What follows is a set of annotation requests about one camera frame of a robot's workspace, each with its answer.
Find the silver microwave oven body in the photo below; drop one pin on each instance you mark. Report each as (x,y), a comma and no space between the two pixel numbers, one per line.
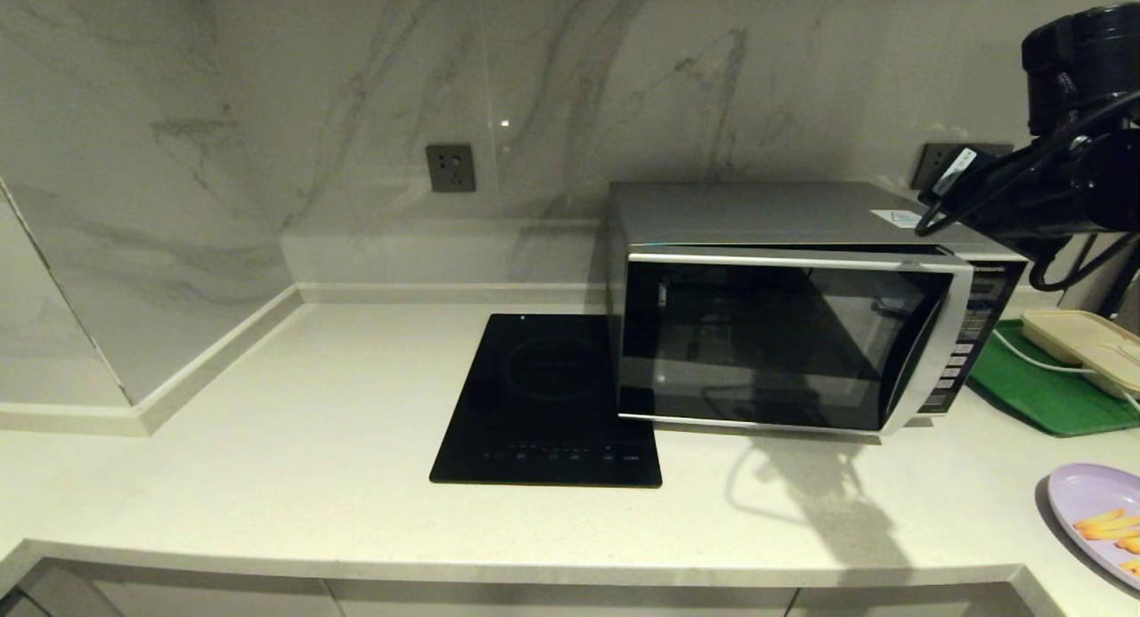
(757,212)

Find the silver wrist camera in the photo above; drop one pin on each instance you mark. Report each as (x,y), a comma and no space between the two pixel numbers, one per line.
(955,170)

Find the grey double wall outlet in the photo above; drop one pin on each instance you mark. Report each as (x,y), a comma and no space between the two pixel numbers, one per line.
(926,163)

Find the grey single wall outlet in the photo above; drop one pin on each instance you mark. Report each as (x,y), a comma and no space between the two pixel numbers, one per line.
(450,168)

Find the white paper sheet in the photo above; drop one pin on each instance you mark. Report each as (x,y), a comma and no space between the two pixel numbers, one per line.
(895,218)

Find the lilac plastic plate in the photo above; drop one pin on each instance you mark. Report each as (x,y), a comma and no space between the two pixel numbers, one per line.
(1087,492)

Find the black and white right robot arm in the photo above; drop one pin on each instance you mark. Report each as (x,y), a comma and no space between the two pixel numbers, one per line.
(1087,65)

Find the black glass microwave door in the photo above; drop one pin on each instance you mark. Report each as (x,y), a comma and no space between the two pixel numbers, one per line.
(757,350)

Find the black induction cooktop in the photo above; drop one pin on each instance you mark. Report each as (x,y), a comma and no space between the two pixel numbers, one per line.
(534,403)

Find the green plastic tray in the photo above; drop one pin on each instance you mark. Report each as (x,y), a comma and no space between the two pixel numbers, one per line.
(1033,394)

